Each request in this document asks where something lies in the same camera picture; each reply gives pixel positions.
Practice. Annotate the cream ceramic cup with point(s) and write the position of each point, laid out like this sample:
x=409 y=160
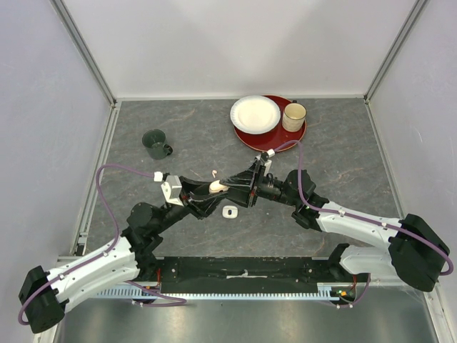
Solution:
x=294 y=115

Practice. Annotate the dark green mug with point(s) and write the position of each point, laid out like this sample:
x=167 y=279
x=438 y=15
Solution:
x=155 y=143

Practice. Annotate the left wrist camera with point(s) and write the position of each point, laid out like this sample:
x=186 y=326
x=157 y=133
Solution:
x=171 y=189

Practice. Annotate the grey cable duct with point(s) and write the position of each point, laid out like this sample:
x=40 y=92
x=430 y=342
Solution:
x=127 y=291

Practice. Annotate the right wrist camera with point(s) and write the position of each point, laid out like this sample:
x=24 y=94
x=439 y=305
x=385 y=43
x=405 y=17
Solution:
x=265 y=159

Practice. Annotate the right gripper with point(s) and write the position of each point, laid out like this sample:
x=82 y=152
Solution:
x=240 y=194

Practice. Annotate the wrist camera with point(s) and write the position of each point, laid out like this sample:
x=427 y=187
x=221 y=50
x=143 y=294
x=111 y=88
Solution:
x=171 y=189
x=265 y=159

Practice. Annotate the beige small charging case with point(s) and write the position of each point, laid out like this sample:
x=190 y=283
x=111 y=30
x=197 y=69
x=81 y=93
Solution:
x=217 y=187

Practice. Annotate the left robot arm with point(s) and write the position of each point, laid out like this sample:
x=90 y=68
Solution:
x=46 y=295

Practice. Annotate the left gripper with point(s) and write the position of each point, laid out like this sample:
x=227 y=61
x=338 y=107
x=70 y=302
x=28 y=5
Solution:
x=203 y=205

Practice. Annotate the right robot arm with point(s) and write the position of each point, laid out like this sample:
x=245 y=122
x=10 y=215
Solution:
x=407 y=249

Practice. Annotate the white charging case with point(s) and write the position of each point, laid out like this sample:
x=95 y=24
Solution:
x=229 y=212

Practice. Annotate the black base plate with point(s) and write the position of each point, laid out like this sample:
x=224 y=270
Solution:
x=246 y=275

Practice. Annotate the red round tray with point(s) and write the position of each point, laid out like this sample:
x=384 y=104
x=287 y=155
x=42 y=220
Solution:
x=278 y=138

